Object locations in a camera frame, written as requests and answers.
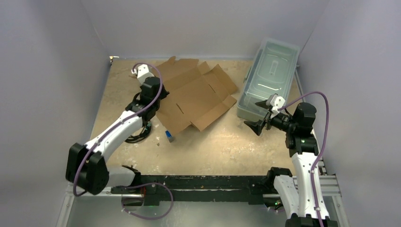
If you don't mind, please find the brown cardboard box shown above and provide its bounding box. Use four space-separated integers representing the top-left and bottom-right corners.
149 56 238 136

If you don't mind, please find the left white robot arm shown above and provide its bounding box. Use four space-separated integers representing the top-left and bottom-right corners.
66 76 169 196

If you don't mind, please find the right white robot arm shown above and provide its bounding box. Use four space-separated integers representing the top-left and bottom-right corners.
244 97 339 227

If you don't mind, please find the clear plastic storage bin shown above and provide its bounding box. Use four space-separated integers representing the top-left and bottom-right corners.
236 38 300 122

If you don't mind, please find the blue and grey small block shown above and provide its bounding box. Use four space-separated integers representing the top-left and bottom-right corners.
165 131 174 143

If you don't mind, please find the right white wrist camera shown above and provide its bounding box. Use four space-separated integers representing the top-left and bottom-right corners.
266 94 286 119

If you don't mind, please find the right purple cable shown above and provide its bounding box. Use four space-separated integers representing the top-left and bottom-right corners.
267 91 329 227

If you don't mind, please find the aluminium frame rail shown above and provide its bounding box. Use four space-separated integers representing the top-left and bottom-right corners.
55 175 350 227

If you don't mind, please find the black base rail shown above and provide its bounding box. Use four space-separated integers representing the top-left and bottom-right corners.
111 167 292 206

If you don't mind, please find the black coiled cable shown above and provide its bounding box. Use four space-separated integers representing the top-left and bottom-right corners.
125 121 153 144

